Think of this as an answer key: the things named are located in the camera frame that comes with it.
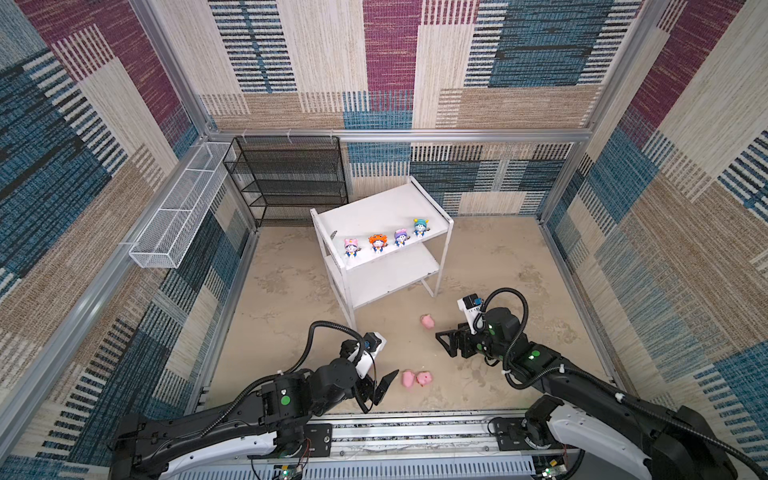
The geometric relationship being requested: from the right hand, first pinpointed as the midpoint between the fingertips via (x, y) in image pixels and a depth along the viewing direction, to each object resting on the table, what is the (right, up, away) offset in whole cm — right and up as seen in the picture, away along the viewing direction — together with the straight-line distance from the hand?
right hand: (449, 336), depth 82 cm
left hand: (-18, -2, -11) cm, 21 cm away
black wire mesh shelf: (-54, +49, +26) cm, 77 cm away
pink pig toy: (-4, +2, +9) cm, 10 cm away
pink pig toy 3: (-11, -11, -1) cm, 16 cm away
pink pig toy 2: (-7, -11, -1) cm, 13 cm away
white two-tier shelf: (-22, +16, -1) cm, 27 cm away
